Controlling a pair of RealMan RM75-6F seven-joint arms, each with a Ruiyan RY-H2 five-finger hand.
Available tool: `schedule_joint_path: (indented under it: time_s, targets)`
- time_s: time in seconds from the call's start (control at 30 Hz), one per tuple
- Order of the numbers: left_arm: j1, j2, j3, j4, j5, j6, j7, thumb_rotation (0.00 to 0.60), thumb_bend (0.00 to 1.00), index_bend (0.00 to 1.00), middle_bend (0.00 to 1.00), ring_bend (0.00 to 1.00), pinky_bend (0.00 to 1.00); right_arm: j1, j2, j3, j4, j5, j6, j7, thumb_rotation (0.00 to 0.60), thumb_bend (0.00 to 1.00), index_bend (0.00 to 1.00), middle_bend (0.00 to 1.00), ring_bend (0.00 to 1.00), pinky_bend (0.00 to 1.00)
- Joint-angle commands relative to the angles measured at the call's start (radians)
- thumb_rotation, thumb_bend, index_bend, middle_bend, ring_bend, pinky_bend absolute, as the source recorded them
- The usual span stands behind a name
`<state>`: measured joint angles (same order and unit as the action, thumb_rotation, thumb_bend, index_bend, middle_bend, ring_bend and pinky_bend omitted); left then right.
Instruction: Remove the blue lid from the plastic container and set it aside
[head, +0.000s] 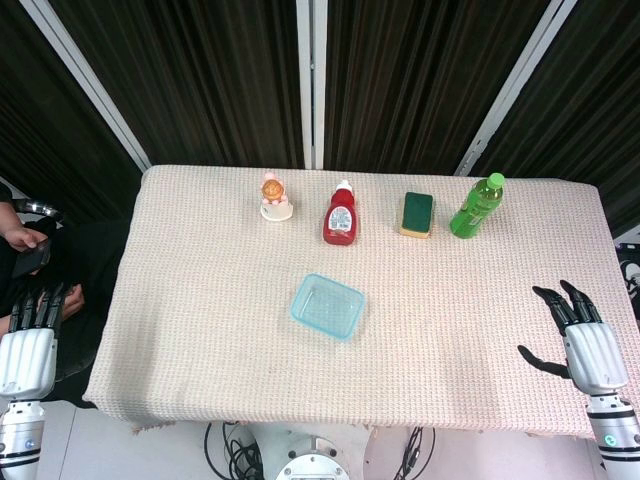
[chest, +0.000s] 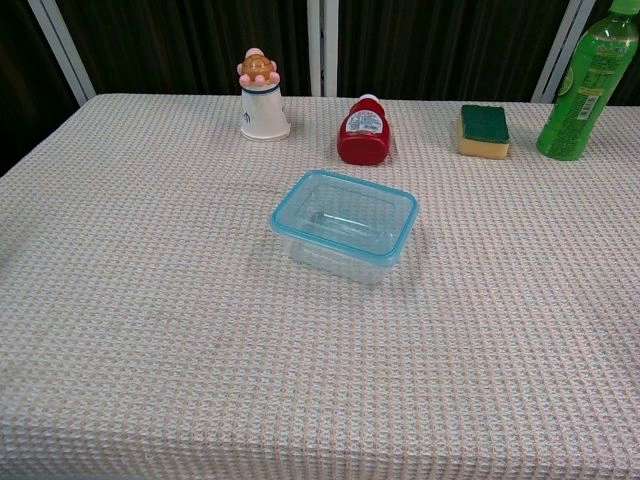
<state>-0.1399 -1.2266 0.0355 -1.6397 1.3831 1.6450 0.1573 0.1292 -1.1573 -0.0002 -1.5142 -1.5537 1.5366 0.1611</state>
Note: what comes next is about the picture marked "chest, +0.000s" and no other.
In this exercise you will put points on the clear plastic container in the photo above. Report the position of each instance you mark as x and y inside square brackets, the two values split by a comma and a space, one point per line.
[340, 271]

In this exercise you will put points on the red ketchup bottle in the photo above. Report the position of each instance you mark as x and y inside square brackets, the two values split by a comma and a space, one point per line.
[362, 145]

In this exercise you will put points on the white paper cup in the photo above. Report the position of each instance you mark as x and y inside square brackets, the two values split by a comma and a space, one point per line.
[262, 112]

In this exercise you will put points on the pink waffle tablecloth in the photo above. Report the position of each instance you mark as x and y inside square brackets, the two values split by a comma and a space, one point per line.
[200, 325]

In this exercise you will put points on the pink and orange toy figurine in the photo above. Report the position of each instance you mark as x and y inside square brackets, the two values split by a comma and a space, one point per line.
[257, 67]

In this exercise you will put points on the green and yellow sponge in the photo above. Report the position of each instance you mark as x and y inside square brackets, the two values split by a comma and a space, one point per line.
[484, 125]

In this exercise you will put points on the black curtain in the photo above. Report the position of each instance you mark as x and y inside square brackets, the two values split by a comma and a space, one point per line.
[175, 45]

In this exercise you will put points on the green drink bottle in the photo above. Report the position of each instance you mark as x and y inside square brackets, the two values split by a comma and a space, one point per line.
[580, 95]

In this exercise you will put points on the white frame post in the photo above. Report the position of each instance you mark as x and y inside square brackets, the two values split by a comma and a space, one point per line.
[322, 50]
[562, 55]
[62, 50]

